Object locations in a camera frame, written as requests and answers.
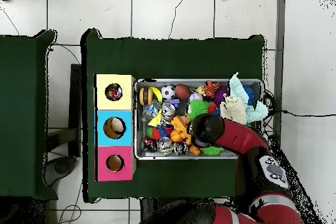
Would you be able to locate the orange tiger plush toy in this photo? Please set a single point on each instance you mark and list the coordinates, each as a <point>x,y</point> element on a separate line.
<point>211,87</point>

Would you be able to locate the cream waffle cloth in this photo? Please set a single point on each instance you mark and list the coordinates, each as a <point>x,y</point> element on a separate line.
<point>233,109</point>

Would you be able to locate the mint green waffle cloth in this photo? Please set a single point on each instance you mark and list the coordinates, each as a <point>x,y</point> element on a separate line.
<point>237,87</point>

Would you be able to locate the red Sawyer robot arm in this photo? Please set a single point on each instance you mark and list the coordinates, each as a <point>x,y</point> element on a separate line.
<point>236,134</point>

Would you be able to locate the wooden box with three holes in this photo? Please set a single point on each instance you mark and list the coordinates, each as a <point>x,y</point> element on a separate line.
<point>127,103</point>

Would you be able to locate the clear mesh bin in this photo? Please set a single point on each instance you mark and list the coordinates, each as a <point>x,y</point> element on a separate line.
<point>141,154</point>

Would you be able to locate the small soccer ball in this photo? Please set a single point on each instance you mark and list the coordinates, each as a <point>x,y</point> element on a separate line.
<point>168,92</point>

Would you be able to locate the yellow banana toy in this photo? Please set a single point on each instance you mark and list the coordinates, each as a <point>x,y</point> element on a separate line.
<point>158,94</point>

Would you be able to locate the orange plastic block toy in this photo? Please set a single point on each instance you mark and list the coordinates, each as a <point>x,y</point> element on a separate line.
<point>179,129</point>

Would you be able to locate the brown toy football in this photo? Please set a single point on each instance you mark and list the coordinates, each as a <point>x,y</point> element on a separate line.
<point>182,91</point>

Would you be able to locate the wooden yo-yo toy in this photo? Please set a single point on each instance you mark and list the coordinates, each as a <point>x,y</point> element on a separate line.
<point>145,95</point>

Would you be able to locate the dark green table cloth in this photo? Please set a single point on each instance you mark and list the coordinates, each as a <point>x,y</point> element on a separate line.
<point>21,90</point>
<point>170,58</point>

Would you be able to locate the bright green spiky ball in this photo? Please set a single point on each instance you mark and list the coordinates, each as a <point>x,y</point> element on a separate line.
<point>212,151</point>

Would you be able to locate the black metal stand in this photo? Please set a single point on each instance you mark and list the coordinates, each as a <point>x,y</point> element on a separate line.
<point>75,103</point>

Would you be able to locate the dark grey rounded base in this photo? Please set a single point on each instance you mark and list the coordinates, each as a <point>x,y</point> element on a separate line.
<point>61,167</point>

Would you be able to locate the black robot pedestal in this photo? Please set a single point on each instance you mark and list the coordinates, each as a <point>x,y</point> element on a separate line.
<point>147,208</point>

